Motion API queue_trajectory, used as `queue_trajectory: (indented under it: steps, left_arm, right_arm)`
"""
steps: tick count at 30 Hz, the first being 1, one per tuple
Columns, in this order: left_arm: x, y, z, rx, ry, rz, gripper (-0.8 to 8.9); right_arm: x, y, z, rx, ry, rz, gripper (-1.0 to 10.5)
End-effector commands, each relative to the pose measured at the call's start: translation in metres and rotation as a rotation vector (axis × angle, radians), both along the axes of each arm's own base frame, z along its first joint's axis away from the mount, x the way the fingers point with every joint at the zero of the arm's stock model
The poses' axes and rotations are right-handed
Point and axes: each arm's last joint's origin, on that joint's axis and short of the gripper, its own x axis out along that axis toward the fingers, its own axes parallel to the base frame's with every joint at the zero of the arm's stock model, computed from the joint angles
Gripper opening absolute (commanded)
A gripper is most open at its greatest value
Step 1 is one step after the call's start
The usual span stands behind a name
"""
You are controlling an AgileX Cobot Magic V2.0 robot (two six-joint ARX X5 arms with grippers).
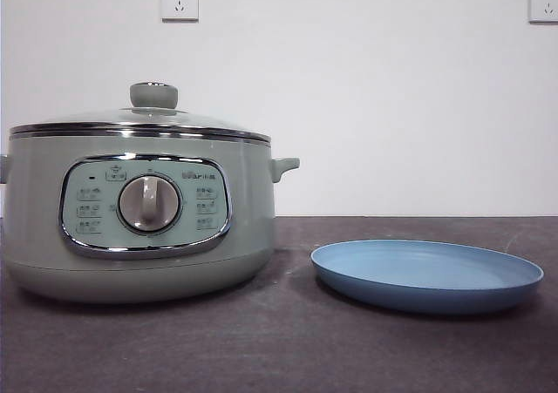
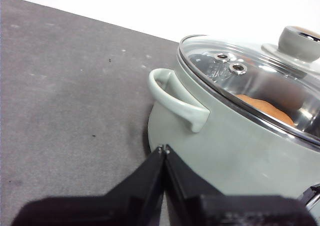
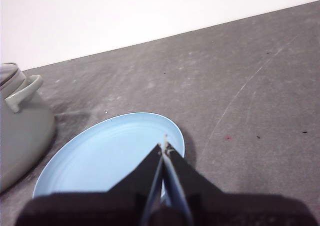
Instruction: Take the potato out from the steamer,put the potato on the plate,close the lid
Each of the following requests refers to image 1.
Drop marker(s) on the glass lid with green knob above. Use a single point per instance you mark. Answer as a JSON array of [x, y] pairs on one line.
[[153, 94]]

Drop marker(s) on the pale green electric steamer pot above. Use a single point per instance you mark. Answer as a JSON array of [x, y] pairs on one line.
[[244, 218]]

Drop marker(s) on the blue round plate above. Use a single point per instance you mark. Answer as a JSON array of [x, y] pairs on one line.
[[427, 275]]

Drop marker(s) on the white wall socket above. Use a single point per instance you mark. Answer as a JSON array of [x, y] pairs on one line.
[[545, 3], [179, 1]]

